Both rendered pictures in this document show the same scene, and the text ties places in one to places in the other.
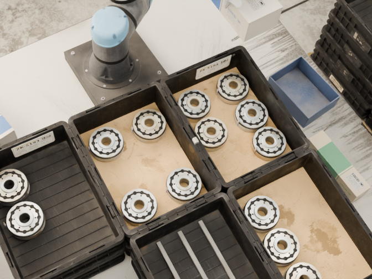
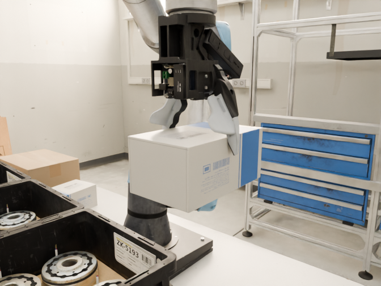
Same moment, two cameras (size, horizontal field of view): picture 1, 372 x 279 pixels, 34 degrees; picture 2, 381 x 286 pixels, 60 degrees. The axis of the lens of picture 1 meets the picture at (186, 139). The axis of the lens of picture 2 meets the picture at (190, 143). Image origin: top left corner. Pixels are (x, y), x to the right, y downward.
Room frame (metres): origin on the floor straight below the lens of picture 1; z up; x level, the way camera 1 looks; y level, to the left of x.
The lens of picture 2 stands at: (1.07, -0.61, 1.23)
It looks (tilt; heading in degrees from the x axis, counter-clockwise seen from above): 12 degrees down; 80
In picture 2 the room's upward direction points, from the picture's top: straight up
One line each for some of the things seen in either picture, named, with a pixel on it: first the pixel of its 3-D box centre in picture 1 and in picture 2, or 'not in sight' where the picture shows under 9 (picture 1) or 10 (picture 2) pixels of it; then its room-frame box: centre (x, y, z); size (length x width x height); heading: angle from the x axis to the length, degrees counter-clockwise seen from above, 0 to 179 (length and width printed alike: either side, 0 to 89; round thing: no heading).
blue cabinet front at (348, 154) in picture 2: not in sight; (308, 170); (2.18, 1.28, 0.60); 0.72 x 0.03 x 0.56; 130
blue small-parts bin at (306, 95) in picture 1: (302, 91); not in sight; (1.12, -0.37, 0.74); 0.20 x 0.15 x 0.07; 46
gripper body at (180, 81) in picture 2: not in sight; (188, 59); (1.15, -0.12, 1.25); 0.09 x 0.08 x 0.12; 40
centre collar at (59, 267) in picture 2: (194, 102); (70, 263); (0.94, -0.01, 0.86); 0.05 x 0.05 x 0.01
